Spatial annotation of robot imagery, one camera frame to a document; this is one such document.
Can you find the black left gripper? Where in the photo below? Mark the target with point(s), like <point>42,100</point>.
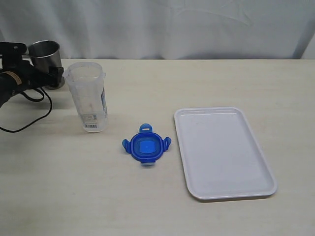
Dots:
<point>16,71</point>

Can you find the stainless steel cup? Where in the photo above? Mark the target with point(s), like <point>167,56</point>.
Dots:
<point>44,55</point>

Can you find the blue container lid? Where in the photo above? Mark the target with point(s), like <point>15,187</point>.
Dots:
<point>146,146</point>

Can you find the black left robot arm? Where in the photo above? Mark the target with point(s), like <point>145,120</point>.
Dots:
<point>8,91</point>

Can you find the clear plastic tall container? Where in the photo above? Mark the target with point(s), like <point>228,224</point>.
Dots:
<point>86,84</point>

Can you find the white backdrop curtain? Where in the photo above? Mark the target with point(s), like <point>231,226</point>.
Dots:
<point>165,29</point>

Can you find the white rectangular tray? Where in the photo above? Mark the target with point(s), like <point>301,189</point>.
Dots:
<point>221,157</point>

